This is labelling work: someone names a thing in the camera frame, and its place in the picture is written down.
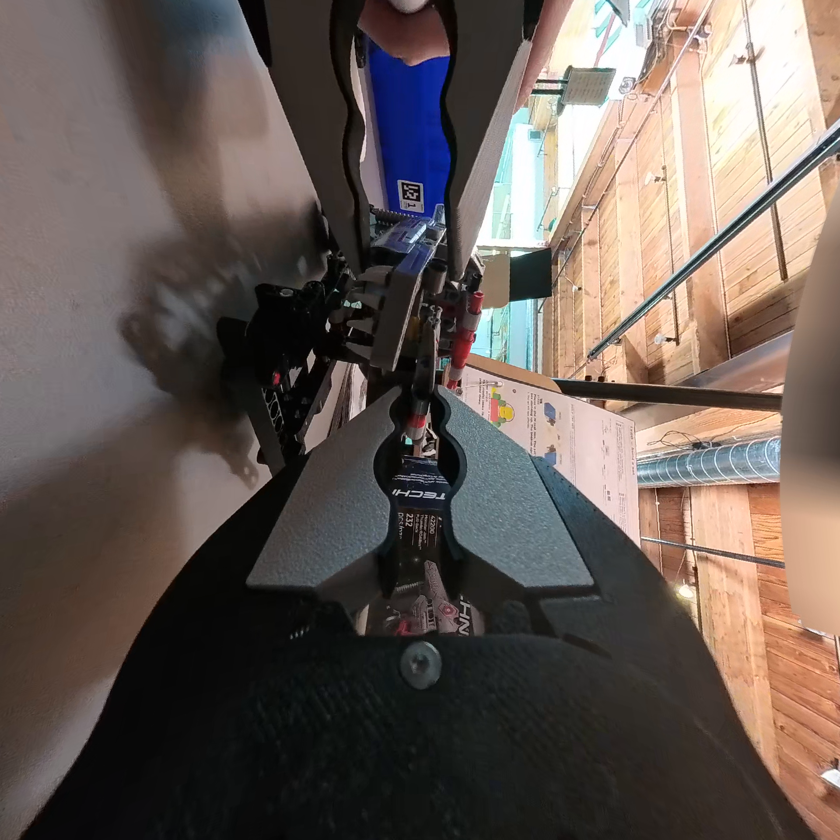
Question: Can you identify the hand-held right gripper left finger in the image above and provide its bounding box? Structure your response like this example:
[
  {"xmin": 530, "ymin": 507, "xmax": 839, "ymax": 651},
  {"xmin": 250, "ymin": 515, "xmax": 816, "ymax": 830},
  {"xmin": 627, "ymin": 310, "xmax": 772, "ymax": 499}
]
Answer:
[{"xmin": 246, "ymin": 386, "xmax": 403, "ymax": 614}]

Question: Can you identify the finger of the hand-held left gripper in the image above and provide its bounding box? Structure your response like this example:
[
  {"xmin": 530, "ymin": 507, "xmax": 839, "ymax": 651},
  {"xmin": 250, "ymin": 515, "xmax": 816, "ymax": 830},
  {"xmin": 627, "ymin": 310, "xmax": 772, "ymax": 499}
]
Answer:
[
  {"xmin": 445, "ymin": 0, "xmax": 546, "ymax": 281},
  {"xmin": 238, "ymin": 0, "xmax": 373, "ymax": 272}
]

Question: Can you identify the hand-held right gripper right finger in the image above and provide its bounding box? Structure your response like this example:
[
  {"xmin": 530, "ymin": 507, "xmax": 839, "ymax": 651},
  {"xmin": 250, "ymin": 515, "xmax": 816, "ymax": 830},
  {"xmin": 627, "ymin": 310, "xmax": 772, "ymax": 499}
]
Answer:
[{"xmin": 433, "ymin": 386, "xmax": 596, "ymax": 614}]

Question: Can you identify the toy brick truck model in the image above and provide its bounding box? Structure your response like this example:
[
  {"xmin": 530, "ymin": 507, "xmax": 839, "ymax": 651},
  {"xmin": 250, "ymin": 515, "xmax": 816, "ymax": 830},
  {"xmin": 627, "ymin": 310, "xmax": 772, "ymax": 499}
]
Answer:
[{"xmin": 218, "ymin": 203, "xmax": 490, "ymax": 476}]

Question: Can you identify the person's left hand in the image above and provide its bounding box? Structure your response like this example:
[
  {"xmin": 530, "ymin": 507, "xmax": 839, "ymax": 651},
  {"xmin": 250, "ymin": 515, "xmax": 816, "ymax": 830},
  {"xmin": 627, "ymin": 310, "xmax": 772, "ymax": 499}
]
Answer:
[{"xmin": 357, "ymin": 0, "xmax": 454, "ymax": 65}]

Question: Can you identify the blue plastic bin with tag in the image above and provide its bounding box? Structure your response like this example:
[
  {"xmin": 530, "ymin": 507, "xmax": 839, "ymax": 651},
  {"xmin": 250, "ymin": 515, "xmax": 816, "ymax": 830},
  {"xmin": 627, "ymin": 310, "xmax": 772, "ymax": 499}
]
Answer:
[{"xmin": 364, "ymin": 39, "xmax": 455, "ymax": 217}]

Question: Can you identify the instruction sign board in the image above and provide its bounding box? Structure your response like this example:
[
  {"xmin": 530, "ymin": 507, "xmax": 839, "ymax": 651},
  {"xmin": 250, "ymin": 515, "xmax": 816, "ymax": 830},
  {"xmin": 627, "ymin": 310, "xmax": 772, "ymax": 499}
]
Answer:
[{"xmin": 453, "ymin": 354, "xmax": 641, "ymax": 549}]

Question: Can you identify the black toy set box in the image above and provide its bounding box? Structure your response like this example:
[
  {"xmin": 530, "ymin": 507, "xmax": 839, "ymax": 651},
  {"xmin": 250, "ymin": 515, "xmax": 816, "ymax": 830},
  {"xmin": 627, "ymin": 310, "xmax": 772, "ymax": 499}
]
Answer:
[{"xmin": 360, "ymin": 453, "xmax": 490, "ymax": 637}]

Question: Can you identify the black pole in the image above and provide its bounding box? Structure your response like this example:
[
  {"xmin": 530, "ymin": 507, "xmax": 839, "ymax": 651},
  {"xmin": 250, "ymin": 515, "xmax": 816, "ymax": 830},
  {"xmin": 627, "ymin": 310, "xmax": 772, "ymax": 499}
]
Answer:
[{"xmin": 553, "ymin": 377, "xmax": 785, "ymax": 413}]

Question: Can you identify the silver ventilation duct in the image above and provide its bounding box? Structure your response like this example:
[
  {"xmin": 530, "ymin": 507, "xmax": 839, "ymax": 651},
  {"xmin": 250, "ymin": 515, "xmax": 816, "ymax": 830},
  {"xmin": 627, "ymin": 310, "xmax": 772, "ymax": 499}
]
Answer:
[{"xmin": 635, "ymin": 436, "xmax": 785, "ymax": 490}]

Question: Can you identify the black ceiling rail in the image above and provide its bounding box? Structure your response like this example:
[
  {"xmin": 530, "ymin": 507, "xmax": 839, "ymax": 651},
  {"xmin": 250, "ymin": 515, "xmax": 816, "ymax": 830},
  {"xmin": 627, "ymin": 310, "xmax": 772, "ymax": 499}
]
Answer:
[{"xmin": 586, "ymin": 121, "xmax": 840, "ymax": 361}]

